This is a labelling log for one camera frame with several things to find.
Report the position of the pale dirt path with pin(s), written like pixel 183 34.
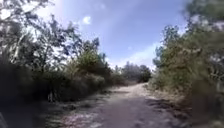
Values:
pixel 126 106

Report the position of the stony verge with dry grass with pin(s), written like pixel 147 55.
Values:
pixel 66 110

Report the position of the row of green bushes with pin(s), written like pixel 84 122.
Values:
pixel 190 63

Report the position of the row of trees and bushes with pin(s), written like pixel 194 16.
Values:
pixel 50 66

